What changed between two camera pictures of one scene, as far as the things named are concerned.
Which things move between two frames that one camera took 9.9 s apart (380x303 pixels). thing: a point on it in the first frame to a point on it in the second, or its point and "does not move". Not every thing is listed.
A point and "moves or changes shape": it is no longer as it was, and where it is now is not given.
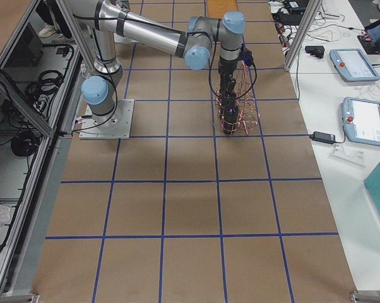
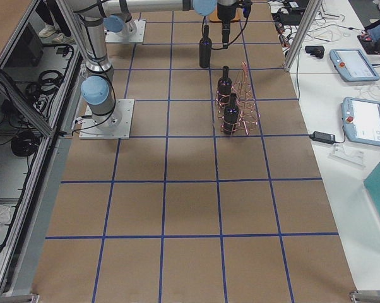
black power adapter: x=323 y=137 does not move
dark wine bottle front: x=230 y=121 does not move
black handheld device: x=317 y=50 does not move
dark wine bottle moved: x=228 y=100 moves or changes shape
